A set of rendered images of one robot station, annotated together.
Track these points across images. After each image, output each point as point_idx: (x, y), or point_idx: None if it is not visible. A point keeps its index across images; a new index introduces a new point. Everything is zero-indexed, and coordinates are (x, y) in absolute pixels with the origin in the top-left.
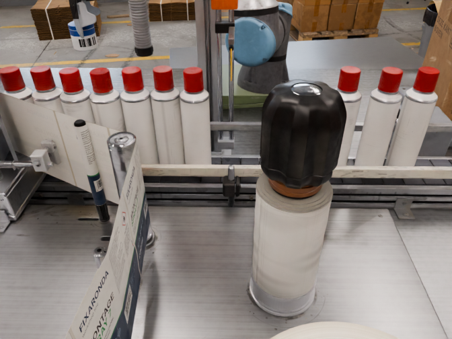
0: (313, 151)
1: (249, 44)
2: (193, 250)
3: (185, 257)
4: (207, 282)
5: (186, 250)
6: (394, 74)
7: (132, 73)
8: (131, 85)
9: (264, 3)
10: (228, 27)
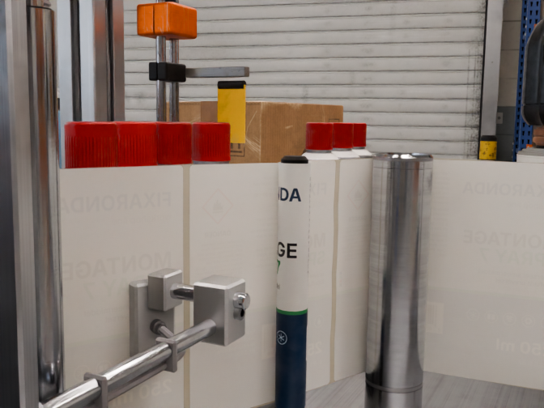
0: None
1: (60, 159)
2: (450, 393)
3: (465, 401)
4: (533, 395)
5: (448, 397)
6: (352, 124)
7: (155, 123)
8: (153, 150)
9: (59, 90)
10: (180, 71)
